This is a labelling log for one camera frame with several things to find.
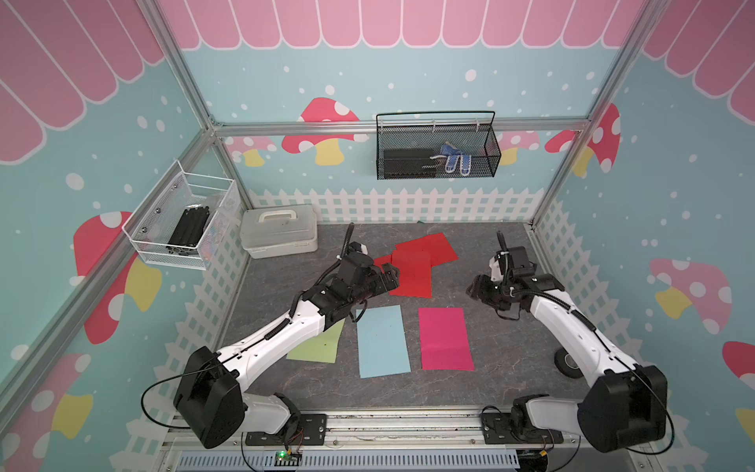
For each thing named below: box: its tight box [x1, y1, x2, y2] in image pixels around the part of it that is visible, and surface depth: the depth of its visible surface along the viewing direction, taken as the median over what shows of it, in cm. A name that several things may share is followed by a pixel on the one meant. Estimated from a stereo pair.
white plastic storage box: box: [239, 204, 318, 259], surface depth 108 cm
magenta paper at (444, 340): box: [418, 307, 475, 372], surface depth 92 cm
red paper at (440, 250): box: [393, 232, 460, 267], surface depth 116 cm
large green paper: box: [286, 318, 346, 364], surface depth 89 cm
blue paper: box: [356, 304, 411, 379], surface depth 91 cm
